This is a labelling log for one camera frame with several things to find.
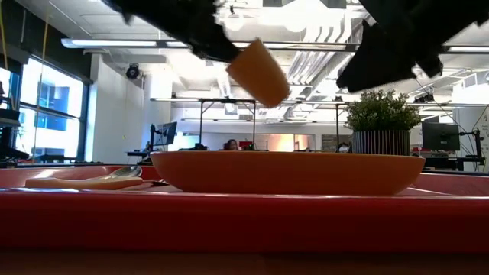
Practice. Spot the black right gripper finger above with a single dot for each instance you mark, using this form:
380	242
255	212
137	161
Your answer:
376	57
429	66

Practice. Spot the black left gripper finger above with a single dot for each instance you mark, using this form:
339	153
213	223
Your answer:
217	47

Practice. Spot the orange plastic cup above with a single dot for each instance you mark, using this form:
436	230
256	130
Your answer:
260	74

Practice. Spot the silver spoon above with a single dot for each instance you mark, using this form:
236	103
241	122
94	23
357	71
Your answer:
128	172

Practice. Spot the tilted computer monitor on arm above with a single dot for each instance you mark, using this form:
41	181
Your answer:
165	133

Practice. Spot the orange shallow plate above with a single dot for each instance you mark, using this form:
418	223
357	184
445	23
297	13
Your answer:
286	173

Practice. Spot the red plastic tray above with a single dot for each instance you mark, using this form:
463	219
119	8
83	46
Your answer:
244	221

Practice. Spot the long ceiling light track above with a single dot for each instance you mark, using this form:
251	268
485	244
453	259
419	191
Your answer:
126	43

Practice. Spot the green bushy plant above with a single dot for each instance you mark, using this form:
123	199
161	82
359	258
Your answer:
382	110

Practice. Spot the large dark computer monitor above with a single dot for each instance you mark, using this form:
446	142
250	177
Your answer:
440	136

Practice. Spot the striped dark plant pot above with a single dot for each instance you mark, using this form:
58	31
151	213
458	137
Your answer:
381	143

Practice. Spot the person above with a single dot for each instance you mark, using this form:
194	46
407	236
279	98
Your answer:
344	147
231	145

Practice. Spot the large office window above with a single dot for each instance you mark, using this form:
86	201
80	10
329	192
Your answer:
49	114

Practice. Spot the black metal rig frame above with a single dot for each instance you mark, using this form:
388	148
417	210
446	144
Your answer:
227	101

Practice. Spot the black ceiling camera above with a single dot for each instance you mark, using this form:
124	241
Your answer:
132	72

